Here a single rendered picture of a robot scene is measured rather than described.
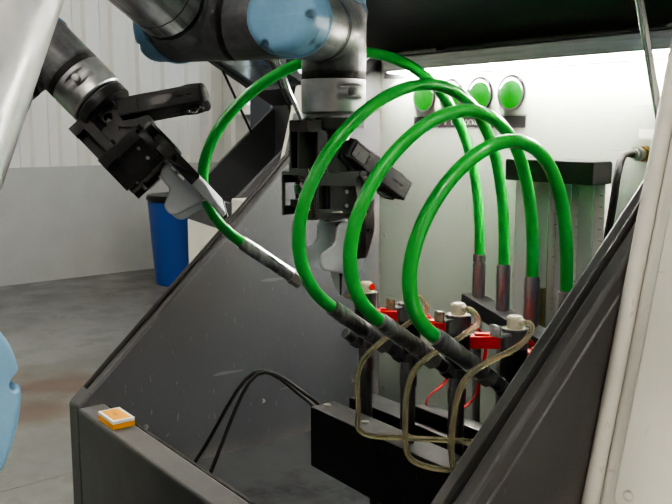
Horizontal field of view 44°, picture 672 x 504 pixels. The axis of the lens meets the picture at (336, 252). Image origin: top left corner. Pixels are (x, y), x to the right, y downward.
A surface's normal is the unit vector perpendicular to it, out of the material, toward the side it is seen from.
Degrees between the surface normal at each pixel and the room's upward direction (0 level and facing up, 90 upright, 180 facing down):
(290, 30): 90
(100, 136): 77
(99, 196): 90
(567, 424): 90
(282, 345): 90
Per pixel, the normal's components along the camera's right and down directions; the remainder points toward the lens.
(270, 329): 0.60, 0.11
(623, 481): -0.78, -0.15
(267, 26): -0.34, 0.14
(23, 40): 0.93, 0.04
